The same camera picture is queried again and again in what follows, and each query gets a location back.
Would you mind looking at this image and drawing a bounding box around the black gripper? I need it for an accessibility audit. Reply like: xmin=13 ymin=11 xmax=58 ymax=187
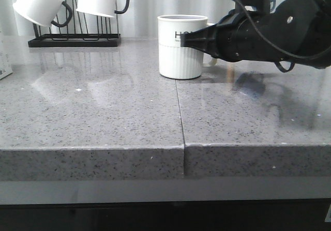
xmin=180 ymin=9 xmax=287 ymax=62

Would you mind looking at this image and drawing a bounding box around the white blue milk carton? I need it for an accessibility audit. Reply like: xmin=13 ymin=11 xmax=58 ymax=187
xmin=0 ymin=29 xmax=13 ymax=80

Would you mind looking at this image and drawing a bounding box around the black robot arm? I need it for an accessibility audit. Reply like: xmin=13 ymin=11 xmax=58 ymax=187
xmin=180 ymin=0 xmax=330 ymax=69

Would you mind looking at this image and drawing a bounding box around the cream HOME mug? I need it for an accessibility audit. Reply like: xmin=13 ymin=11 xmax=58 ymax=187
xmin=158 ymin=14 xmax=217 ymax=80

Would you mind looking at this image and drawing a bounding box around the black cable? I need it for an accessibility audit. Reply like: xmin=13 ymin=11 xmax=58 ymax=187
xmin=210 ymin=0 xmax=331 ymax=73

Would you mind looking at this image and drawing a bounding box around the black wire mug rack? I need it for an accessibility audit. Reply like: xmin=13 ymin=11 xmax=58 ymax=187
xmin=28 ymin=0 xmax=122 ymax=48

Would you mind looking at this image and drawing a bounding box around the white mug black handle left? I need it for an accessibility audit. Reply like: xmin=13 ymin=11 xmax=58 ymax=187
xmin=12 ymin=0 xmax=73 ymax=27

